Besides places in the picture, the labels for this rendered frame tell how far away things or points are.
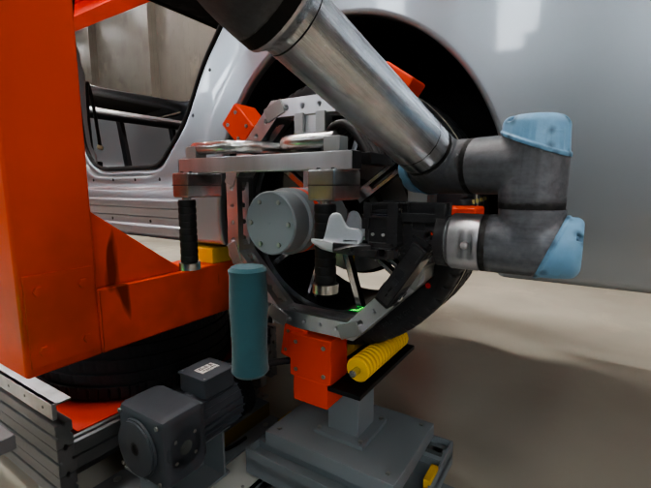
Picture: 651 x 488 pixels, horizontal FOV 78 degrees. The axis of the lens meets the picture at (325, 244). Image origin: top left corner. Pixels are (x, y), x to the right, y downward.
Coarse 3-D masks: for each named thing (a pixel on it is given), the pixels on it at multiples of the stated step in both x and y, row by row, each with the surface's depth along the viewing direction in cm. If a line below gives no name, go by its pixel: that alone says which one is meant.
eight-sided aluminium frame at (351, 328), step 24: (312, 96) 87; (264, 120) 96; (288, 120) 97; (240, 192) 104; (408, 192) 78; (240, 216) 105; (240, 240) 105; (264, 264) 108; (432, 264) 82; (288, 312) 99; (312, 312) 100; (336, 312) 97; (360, 312) 87; (384, 312) 84; (336, 336) 92
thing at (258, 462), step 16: (256, 448) 120; (272, 448) 118; (432, 448) 114; (448, 448) 116; (256, 464) 115; (272, 464) 111; (288, 464) 113; (304, 464) 112; (432, 464) 108; (448, 464) 116; (272, 480) 112; (288, 480) 108; (304, 480) 105; (320, 480) 107; (336, 480) 106; (416, 480) 107; (432, 480) 103
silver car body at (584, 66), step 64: (192, 0) 245; (384, 0) 86; (448, 0) 79; (512, 0) 73; (576, 0) 68; (640, 0) 64; (256, 64) 106; (512, 64) 74; (576, 64) 69; (640, 64) 64; (128, 128) 304; (192, 128) 126; (576, 128) 70; (640, 128) 65; (128, 192) 145; (576, 192) 71; (640, 192) 66; (640, 256) 68
